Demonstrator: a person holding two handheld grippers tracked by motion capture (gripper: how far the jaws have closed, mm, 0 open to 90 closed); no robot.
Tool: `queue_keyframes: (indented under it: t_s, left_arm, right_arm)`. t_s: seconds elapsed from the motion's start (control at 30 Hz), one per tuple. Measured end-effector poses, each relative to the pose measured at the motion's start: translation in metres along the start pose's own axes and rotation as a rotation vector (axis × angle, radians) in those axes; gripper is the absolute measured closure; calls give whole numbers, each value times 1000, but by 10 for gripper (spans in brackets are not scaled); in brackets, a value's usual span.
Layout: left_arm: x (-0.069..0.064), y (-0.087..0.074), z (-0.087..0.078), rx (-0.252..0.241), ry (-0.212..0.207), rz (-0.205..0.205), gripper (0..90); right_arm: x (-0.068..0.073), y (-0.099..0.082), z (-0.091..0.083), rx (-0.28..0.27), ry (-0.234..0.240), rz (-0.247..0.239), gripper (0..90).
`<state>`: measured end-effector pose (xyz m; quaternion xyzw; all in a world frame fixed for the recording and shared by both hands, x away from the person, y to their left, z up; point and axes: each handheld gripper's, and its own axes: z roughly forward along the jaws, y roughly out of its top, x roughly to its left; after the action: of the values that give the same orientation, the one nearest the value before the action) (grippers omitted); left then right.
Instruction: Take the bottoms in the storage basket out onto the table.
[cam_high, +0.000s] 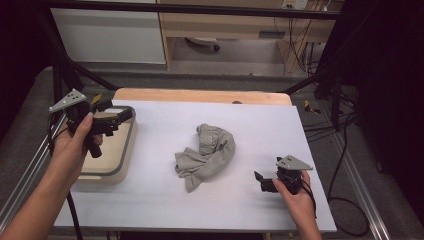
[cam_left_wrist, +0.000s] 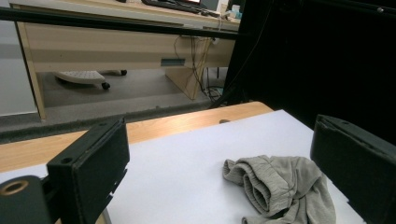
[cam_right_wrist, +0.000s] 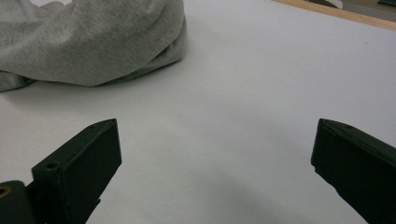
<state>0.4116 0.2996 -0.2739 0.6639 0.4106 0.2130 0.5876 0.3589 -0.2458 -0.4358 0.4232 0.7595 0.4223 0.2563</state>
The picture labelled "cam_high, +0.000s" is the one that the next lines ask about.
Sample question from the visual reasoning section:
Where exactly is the black metal frame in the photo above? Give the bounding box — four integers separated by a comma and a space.
31, 0, 344, 101

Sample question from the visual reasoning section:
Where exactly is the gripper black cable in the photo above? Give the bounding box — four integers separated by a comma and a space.
47, 113, 84, 240
289, 173, 318, 219

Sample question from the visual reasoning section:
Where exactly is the light wooden desk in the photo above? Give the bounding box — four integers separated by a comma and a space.
156, 0, 344, 76

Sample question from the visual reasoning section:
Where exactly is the white cabinet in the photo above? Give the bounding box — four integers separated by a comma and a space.
50, 0, 167, 65

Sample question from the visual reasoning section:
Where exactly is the person's right hand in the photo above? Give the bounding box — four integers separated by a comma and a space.
272, 170, 318, 231

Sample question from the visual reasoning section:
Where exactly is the office chair base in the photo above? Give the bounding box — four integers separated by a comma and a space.
184, 37, 222, 53

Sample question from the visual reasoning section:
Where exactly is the wooden table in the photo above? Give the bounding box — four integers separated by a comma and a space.
113, 87, 293, 106

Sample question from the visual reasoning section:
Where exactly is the person's left hand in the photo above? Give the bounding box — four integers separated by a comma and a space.
49, 112, 104, 189

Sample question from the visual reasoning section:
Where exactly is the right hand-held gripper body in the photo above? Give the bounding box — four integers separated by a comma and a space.
274, 154, 314, 196

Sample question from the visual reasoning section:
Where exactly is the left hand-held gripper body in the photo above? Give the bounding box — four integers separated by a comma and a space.
49, 88, 118, 159

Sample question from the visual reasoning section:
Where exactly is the grey cloth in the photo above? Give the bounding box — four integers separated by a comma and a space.
174, 123, 237, 194

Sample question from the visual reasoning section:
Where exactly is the beige tray with grey rim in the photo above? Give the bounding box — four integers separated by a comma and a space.
77, 105, 138, 185

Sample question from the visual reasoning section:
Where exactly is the black floor cable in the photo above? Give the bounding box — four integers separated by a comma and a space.
325, 113, 371, 238

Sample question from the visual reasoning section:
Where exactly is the white table mat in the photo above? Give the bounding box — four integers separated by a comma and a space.
54, 99, 338, 233

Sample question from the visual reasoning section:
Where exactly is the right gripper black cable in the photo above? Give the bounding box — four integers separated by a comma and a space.
289, 173, 318, 219

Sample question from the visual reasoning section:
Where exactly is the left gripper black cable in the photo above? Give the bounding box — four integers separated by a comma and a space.
47, 113, 84, 240

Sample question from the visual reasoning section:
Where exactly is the aluminium rail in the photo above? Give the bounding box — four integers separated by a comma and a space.
0, 114, 66, 231
328, 131, 392, 240

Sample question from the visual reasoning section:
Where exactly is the bundle of black cables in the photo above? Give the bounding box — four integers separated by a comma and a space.
273, 0, 326, 76

